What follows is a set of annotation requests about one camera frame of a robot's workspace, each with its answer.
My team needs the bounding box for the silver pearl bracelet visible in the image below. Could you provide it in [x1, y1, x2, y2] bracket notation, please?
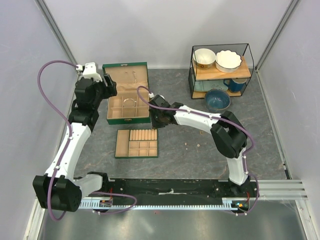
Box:
[122, 98, 138, 108]

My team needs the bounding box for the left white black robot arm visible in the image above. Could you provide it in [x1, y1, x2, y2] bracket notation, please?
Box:
[32, 73, 117, 212]

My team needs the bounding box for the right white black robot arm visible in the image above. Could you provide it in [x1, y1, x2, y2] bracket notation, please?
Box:
[148, 93, 248, 197]

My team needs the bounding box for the green open jewelry box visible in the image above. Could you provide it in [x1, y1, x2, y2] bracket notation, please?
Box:
[102, 62, 151, 125]

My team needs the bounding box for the green jewelry tray insert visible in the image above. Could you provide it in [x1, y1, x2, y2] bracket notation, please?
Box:
[114, 129, 159, 159]

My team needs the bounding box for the blue ceramic bowl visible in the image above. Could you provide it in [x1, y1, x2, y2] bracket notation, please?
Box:
[204, 89, 231, 113]

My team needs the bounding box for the white ceramic bowl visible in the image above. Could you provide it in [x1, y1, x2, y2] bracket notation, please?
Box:
[192, 48, 216, 69]

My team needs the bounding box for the blue mug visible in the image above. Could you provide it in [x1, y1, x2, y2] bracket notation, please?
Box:
[223, 78, 247, 93]

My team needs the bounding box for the white scalloped dish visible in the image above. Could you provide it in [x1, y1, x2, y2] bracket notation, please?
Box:
[215, 50, 243, 73]

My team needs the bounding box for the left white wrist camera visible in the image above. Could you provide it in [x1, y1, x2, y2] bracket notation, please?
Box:
[75, 62, 103, 82]

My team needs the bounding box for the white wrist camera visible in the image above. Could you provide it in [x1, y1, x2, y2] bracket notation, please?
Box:
[75, 62, 103, 82]
[148, 92, 165, 100]

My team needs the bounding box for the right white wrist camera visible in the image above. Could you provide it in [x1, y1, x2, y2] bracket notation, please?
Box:
[148, 92, 165, 100]

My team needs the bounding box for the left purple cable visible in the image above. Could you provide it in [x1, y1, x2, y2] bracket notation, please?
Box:
[37, 60, 138, 221]

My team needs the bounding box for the purple cable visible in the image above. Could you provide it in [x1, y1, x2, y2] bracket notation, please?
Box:
[137, 86, 261, 217]
[37, 60, 138, 221]

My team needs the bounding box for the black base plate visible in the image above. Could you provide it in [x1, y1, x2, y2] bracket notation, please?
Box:
[81, 177, 261, 210]

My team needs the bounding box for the black wire shelf rack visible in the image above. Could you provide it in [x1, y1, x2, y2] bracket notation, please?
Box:
[188, 43, 254, 99]

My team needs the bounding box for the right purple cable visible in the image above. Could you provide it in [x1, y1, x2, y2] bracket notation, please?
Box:
[137, 86, 261, 217]

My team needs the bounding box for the light blue cable duct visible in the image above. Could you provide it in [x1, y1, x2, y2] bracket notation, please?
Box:
[79, 197, 249, 211]

